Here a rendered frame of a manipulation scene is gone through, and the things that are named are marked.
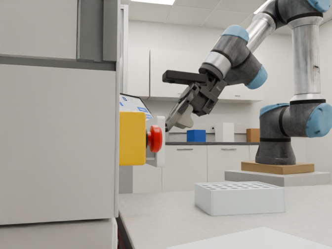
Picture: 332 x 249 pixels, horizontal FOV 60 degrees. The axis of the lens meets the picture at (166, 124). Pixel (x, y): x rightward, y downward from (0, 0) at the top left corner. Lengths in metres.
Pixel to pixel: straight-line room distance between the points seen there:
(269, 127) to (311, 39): 0.34
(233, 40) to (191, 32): 4.10
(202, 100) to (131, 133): 0.43
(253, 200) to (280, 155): 0.70
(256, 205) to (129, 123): 0.24
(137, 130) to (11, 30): 0.18
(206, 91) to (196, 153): 3.11
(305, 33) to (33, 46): 0.97
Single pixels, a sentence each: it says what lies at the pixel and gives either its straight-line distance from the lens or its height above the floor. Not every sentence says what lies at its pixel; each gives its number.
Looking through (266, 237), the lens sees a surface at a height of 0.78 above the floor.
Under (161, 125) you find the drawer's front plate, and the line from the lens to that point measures 0.61.
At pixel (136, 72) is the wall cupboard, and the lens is 4.17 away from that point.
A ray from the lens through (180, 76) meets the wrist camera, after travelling 0.77.
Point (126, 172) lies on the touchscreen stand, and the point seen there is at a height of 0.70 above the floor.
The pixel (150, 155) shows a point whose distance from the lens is 0.62.
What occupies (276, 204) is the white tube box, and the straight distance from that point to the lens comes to 0.50.
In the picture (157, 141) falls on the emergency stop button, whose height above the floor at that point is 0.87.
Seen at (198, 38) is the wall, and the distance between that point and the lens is 4.93.
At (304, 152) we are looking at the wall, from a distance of 5.53.
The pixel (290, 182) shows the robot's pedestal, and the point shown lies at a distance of 1.06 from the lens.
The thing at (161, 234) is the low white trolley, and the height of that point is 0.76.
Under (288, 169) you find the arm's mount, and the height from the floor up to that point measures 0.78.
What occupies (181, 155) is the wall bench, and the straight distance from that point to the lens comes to 3.81.
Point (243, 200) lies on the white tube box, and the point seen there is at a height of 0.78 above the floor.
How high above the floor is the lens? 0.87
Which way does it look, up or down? 4 degrees up
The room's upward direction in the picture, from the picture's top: straight up
